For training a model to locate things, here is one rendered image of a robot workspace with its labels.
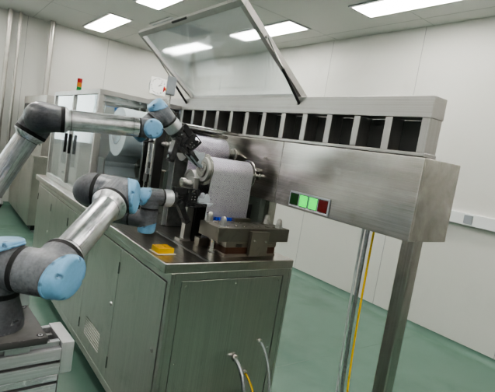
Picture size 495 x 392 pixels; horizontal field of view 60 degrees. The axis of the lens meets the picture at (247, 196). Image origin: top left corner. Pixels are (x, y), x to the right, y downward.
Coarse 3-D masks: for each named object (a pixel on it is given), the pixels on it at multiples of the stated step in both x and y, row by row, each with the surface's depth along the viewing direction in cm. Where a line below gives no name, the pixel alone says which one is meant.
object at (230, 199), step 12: (216, 180) 199; (216, 192) 200; (228, 192) 204; (240, 192) 208; (216, 204) 201; (228, 204) 205; (240, 204) 209; (216, 216) 202; (228, 216) 207; (240, 216) 211
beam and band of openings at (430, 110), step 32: (320, 96) 190; (352, 96) 175; (384, 96) 163; (416, 96) 152; (224, 128) 260; (256, 128) 237; (288, 128) 211; (320, 128) 198; (352, 128) 175; (384, 128) 162; (416, 128) 160
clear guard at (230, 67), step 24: (192, 24) 216; (216, 24) 202; (240, 24) 190; (168, 48) 254; (192, 48) 235; (216, 48) 219; (240, 48) 205; (264, 48) 193; (192, 72) 259; (216, 72) 240; (240, 72) 223; (264, 72) 208
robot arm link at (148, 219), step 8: (144, 208) 178; (128, 216) 179; (136, 216) 179; (144, 216) 179; (152, 216) 179; (128, 224) 181; (136, 224) 180; (144, 224) 179; (152, 224) 180; (144, 232) 179; (152, 232) 181
